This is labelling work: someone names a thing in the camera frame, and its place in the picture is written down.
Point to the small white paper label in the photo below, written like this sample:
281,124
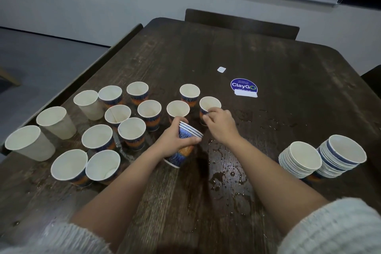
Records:
221,69

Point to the dark wooden chair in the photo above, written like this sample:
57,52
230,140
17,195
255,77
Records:
374,81
238,23

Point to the white rimmed paper cup stack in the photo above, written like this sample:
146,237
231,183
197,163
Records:
302,158

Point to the person's right forearm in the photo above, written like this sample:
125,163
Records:
280,185

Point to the patterned paper cup stack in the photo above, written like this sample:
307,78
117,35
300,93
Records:
186,148
342,155

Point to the orange blue patterned paper cup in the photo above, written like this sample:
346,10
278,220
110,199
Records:
209,102

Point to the person's left hand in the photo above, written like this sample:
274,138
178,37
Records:
166,142

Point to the round blue sticker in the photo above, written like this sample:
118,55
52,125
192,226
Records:
244,86

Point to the group of paper cups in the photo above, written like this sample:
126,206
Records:
98,137

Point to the dark wooden table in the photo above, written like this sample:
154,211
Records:
286,54

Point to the person's left forearm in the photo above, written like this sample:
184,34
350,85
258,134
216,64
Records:
113,197

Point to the person's right hand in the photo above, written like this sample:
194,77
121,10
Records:
221,127

